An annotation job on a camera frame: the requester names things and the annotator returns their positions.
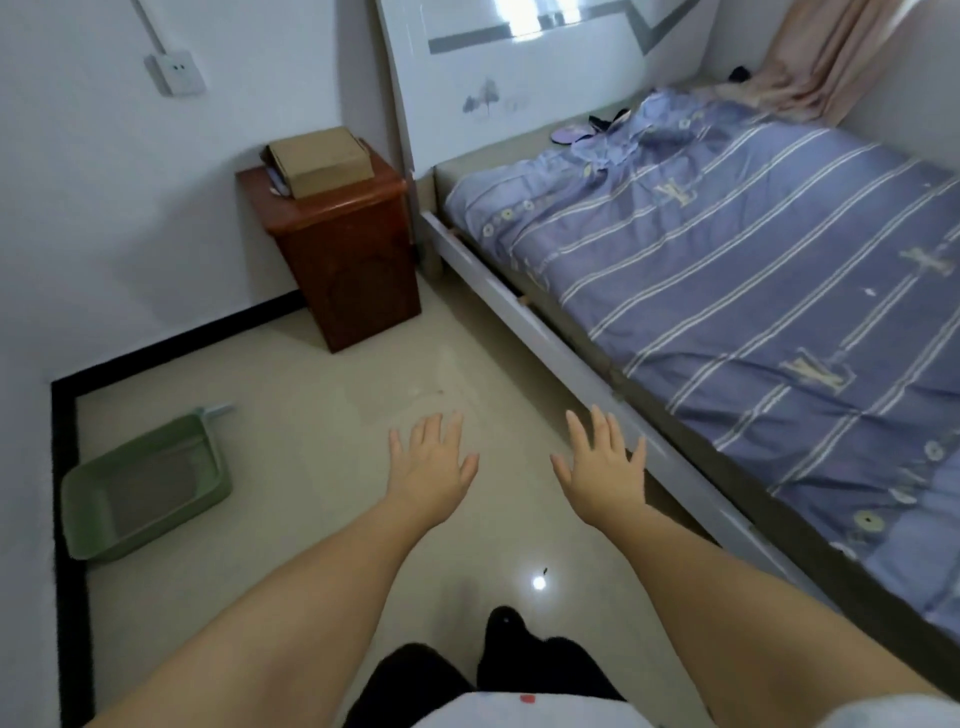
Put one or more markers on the person's left hand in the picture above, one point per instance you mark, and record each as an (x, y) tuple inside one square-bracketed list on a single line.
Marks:
[(431, 472)]

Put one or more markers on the person's right hand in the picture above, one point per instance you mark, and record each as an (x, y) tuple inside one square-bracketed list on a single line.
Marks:
[(604, 480)]

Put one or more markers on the person's right little finger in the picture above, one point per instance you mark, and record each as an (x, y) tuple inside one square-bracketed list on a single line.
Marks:
[(637, 454)]

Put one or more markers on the person's left little finger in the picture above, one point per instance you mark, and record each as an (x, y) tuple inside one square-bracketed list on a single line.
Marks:
[(397, 448)]

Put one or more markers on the person's right middle finger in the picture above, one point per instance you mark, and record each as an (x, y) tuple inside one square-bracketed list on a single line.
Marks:
[(598, 427)]

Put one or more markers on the person's left middle finger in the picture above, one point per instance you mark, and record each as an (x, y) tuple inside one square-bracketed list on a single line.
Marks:
[(432, 433)]

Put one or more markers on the person's left thumb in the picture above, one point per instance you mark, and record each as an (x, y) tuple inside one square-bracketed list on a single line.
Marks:
[(469, 468)]

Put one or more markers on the person's right thumb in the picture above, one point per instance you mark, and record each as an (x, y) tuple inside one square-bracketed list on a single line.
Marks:
[(564, 471)]

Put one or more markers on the person's left forearm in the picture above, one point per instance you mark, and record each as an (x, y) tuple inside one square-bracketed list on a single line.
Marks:
[(285, 615)]

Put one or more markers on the person's right forearm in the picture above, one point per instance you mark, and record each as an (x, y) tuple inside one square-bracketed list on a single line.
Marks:
[(742, 622)]

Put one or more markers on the black trousers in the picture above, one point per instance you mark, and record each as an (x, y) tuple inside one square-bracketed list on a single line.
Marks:
[(540, 660)]

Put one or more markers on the brown wooden nightstand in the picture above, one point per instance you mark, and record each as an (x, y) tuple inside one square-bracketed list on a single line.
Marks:
[(352, 255)]

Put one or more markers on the blue striped bed quilt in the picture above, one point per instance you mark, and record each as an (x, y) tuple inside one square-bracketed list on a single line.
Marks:
[(750, 285)]

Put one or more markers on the white shirt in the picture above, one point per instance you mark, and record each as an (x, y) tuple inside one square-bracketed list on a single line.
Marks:
[(517, 711)]

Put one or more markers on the green plastic litter tray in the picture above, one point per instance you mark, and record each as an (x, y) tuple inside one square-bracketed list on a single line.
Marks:
[(142, 491)]

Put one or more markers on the dark book under box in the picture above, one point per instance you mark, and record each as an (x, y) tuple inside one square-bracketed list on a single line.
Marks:
[(274, 180)]

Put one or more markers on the brown cardboard box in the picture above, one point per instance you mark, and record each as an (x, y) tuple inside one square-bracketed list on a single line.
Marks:
[(319, 161)]

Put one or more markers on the purple flat item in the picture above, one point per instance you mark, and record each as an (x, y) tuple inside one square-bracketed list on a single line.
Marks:
[(570, 133)]

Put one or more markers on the black item on bed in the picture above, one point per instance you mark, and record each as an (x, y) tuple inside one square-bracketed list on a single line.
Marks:
[(609, 118)]

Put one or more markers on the white bed headboard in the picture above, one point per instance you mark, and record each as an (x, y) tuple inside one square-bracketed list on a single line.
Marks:
[(525, 67)]

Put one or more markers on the small black item by curtain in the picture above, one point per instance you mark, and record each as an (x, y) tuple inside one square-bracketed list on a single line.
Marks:
[(739, 73)]

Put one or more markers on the pink curtain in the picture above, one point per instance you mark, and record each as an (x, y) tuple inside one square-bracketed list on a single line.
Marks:
[(825, 52)]

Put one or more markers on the white bed frame rail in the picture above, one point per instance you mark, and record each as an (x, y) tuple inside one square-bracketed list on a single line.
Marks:
[(555, 352)]

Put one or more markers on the white wall socket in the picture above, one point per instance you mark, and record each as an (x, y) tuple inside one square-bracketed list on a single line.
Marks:
[(175, 73)]

